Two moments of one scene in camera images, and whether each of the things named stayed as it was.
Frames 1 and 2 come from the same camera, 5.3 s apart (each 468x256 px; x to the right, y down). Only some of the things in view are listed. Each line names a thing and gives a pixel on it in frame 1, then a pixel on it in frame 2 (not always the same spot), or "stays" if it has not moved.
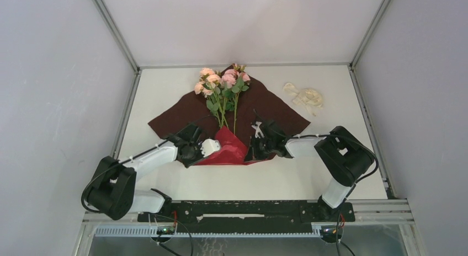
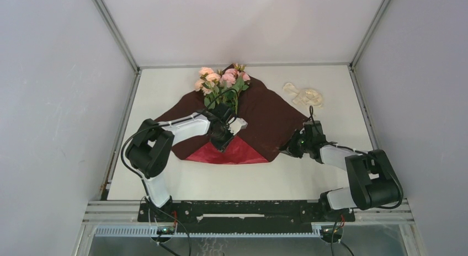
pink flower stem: [242, 85] stays
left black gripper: [186, 163] → [221, 146]
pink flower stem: [210, 91] stays
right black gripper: [254, 153] → [290, 148]
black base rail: [248, 217] stays
